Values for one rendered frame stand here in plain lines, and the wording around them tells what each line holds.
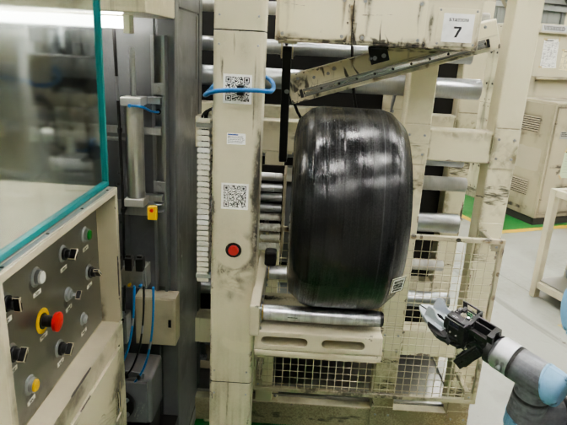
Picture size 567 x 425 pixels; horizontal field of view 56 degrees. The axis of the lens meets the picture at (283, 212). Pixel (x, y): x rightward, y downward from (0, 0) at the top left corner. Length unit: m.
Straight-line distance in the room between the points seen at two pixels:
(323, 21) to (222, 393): 1.18
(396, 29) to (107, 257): 1.04
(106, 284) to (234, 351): 0.45
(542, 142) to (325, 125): 4.64
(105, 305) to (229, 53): 0.73
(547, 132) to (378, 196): 4.65
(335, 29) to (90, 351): 1.11
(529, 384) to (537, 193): 4.77
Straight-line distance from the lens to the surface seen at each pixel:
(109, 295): 1.47
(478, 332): 1.29
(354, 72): 1.81
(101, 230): 1.41
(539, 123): 5.92
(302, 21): 1.66
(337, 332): 1.53
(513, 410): 1.31
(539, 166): 5.91
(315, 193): 1.27
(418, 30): 1.70
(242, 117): 1.42
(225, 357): 1.68
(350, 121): 1.39
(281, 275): 1.76
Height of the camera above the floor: 1.62
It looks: 17 degrees down
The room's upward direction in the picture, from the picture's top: 3 degrees clockwise
